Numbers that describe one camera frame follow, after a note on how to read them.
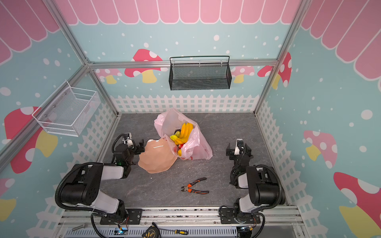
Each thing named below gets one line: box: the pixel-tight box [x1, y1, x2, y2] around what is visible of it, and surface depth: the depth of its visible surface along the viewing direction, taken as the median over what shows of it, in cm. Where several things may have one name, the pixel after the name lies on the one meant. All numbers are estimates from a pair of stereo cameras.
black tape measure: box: [141, 222, 162, 238], surface depth 70 cm
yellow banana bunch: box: [169, 122, 194, 146], surface depth 99 cm
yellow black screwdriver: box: [158, 228, 189, 236], surface depth 71 cm
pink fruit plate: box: [137, 136, 178, 174], surface depth 96 cm
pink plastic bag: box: [153, 108, 213, 161], surface depth 77 cm
